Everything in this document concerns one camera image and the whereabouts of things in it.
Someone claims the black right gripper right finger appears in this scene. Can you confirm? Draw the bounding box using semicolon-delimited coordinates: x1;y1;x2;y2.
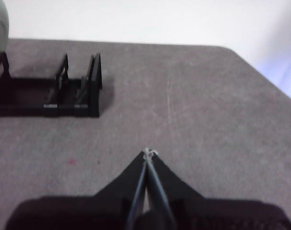
147;150;291;230

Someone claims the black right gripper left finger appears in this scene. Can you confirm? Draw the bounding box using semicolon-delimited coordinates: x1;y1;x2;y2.
4;150;148;230

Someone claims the black plate rack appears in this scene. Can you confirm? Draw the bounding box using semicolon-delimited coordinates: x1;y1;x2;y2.
0;52;103;118

